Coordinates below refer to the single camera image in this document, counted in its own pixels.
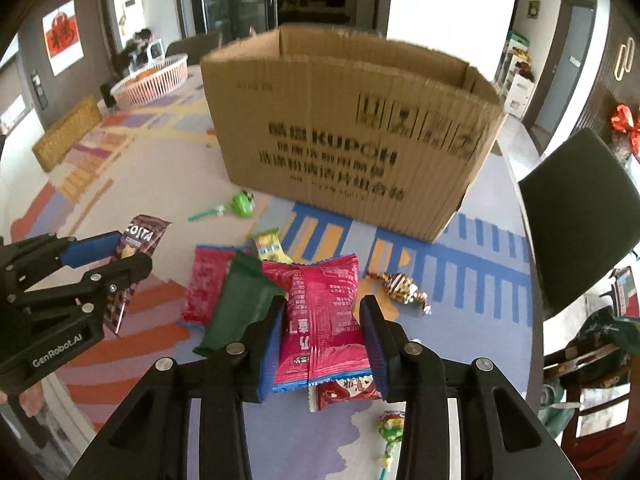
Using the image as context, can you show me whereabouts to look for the brown costa biscuit pack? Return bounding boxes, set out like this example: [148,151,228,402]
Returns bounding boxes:
[104,214,170,335]

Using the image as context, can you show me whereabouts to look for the gold striped candy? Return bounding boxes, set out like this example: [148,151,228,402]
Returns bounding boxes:
[367,272,432,315]

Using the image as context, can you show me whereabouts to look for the pink snack bag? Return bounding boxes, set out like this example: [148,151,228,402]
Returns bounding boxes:
[262,254,371,393]

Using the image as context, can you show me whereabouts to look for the yellow green candy packet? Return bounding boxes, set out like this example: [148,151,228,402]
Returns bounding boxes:
[247,228,293,263]

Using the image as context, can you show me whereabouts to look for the red white snack packet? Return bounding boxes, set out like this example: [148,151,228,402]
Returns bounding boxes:
[308,375,382,413]

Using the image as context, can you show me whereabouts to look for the green lollipop near edge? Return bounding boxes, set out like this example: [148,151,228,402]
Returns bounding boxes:
[378,411,405,480]

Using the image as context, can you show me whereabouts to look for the dark green snack packet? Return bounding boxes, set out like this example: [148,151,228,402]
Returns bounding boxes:
[193,252,286,356]

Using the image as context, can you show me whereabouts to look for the colourful patterned tablecloth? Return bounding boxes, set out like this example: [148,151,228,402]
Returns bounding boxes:
[1,72,533,479]

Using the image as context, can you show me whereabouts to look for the yellow woven tissue box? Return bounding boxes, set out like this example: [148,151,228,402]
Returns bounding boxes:
[32,96,102,174]

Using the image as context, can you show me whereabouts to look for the green lollipop near box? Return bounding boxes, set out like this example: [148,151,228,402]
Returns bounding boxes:
[188,190,255,222]

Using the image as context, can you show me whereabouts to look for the wooden chair with clothes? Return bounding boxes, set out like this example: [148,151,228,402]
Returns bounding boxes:
[538,266,639,479]

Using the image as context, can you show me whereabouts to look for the pink plastic basket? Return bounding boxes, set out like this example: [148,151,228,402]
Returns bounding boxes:
[110,53,189,112]

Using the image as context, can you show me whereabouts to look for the red paper door poster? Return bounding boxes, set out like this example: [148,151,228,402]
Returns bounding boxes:
[41,0,84,77]

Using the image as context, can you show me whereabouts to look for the dark chair right side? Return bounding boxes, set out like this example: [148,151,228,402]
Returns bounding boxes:
[518,129,639,320]

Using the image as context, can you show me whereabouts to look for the dark chair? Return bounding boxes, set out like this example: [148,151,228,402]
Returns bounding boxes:
[518,129,639,320]
[166,32,222,66]

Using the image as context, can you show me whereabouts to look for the brown cardboard box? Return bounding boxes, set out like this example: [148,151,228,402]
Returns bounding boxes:
[201,24,506,242]

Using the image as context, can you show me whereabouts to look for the dark chair far left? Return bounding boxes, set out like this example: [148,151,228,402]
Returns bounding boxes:
[166,32,222,66]

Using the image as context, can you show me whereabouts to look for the white storage shelf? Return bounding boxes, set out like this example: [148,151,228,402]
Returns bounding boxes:
[495,32,535,119]

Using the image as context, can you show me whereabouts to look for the red bow decoration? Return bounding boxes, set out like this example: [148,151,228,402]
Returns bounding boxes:
[610,103,640,155]

